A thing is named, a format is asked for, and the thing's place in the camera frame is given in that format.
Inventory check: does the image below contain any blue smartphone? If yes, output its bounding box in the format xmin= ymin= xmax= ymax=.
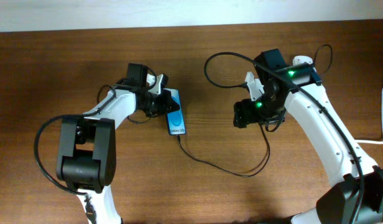
xmin=166 ymin=88 xmax=187 ymax=136

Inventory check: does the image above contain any black charging cable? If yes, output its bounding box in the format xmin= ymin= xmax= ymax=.
xmin=176 ymin=44 xmax=333 ymax=178

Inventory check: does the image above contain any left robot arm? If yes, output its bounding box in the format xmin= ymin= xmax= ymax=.
xmin=56 ymin=63 xmax=180 ymax=223

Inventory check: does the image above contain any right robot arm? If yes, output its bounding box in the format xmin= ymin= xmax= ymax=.
xmin=234 ymin=49 xmax=383 ymax=223

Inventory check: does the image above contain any white power strip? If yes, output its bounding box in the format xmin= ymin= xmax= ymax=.
xmin=289 ymin=55 xmax=316 ymax=76

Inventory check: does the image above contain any white power strip cord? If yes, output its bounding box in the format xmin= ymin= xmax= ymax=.
xmin=354 ymin=80 xmax=383 ymax=145

